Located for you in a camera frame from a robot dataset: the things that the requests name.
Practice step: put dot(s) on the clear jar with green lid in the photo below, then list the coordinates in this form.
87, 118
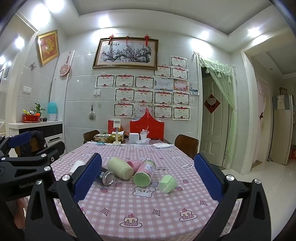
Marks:
144, 173

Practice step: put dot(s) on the white light switch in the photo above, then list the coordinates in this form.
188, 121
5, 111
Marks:
27, 89

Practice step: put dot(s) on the green lace curtain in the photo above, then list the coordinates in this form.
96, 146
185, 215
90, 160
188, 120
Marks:
224, 99

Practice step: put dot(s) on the blue and white humidifier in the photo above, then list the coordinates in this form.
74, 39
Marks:
52, 111

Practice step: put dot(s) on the black jacket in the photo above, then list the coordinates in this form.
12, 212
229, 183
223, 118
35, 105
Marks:
34, 141

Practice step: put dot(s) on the group of wall certificates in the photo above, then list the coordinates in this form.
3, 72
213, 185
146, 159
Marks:
150, 92

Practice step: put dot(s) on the tray of snacks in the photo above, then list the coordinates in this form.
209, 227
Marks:
104, 138

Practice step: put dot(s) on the white cup with sticks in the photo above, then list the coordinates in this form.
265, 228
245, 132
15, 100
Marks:
143, 136

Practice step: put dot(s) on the potted green plant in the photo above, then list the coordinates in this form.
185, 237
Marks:
38, 109

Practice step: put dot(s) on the round pink hanging ornament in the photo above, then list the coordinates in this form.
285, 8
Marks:
65, 69

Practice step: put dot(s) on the pink checked tablecloth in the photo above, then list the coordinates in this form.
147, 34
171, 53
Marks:
138, 208

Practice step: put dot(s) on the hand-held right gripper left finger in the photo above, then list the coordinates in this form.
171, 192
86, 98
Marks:
87, 177

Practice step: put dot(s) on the cream cup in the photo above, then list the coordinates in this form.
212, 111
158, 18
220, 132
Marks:
120, 168

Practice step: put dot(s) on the white and black cabinet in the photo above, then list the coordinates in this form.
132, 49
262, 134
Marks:
37, 129

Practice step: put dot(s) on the red door decoration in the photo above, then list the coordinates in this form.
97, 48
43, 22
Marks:
211, 102

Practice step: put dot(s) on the white and pink cup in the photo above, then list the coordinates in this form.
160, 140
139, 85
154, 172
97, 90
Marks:
77, 165

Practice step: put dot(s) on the clear plastic bag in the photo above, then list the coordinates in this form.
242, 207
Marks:
162, 145

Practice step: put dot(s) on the pink door curtain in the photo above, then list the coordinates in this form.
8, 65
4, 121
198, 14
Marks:
262, 115

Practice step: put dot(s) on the framed plum blossom painting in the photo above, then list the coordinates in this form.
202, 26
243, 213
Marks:
126, 53

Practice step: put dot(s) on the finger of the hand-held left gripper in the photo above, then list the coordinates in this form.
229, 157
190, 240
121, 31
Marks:
48, 151
19, 139

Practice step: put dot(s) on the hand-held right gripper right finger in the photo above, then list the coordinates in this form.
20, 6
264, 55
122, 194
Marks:
208, 178

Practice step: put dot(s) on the brown wooden chair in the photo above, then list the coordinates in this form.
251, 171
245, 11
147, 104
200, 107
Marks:
91, 135
186, 144

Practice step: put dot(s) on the framed red and gold picture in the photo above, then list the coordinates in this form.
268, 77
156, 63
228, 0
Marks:
47, 47

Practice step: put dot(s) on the white square box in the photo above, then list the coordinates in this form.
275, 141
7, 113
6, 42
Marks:
133, 138

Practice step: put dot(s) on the person's left forearm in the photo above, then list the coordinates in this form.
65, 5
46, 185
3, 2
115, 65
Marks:
19, 209

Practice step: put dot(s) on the white panel door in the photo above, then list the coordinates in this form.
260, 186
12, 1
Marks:
214, 129

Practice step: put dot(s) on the red gift box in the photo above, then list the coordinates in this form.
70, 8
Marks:
146, 127

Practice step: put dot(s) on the white refrigerator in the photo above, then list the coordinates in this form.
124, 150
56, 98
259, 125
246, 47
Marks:
283, 129

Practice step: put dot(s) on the white wall socket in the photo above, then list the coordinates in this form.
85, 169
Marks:
97, 92

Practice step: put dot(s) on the small green cup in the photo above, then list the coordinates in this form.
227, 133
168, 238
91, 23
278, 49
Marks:
167, 184

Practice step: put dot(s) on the small wall photo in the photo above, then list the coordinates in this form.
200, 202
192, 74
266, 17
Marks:
194, 92

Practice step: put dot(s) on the red box with toys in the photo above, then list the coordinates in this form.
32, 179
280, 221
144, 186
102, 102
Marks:
30, 117

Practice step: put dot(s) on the steel and black cup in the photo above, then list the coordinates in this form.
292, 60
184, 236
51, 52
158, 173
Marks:
106, 177

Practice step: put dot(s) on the white desk lamp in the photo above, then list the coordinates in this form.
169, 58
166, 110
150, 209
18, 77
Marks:
117, 129

